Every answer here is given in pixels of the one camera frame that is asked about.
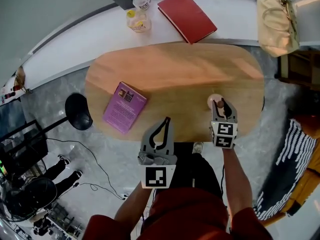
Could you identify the person's white shoe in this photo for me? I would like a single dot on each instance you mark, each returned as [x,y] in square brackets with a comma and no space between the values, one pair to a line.
[198,147]

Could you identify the yellow-lid clear jar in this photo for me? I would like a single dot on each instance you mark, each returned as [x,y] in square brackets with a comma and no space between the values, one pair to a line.
[138,21]

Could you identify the person's left forearm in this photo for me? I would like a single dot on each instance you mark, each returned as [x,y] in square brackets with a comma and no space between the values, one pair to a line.
[132,206]

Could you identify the orange sofa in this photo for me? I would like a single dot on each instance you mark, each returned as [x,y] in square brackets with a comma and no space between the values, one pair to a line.
[310,184]

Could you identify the person's red shirt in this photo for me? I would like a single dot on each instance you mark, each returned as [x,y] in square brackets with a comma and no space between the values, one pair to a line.
[185,216]

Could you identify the black standing fan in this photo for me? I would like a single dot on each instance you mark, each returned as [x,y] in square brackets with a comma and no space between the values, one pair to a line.
[78,111]

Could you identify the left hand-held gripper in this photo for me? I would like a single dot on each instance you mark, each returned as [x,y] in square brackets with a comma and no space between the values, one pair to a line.
[156,175]

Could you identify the small brown pouch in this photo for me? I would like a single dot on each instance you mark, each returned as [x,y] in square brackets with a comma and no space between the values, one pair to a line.
[21,77]

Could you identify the oval wooden table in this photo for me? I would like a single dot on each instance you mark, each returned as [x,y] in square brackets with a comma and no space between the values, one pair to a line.
[180,79]

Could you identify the purple book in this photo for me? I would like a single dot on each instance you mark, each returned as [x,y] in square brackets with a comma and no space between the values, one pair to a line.
[123,109]

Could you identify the black white striped cushion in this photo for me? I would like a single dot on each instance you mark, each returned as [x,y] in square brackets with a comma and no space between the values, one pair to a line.
[290,166]

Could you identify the red book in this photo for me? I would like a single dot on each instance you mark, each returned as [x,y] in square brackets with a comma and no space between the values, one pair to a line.
[188,16]

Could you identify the beige handbag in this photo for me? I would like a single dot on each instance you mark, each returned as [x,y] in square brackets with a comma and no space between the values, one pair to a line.
[277,26]

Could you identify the black framed monitor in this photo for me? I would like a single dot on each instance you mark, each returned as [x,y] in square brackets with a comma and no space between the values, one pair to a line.
[25,146]

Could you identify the person's black trousers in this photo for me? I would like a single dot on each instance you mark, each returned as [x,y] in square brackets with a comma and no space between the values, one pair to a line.
[202,171]

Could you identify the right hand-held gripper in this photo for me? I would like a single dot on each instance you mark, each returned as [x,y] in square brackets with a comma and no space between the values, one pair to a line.
[225,134]

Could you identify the wooden metal-frame shelf rack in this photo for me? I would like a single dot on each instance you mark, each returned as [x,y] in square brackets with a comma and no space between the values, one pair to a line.
[300,69]

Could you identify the person's right forearm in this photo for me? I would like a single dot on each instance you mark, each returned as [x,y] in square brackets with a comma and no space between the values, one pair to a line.
[237,179]

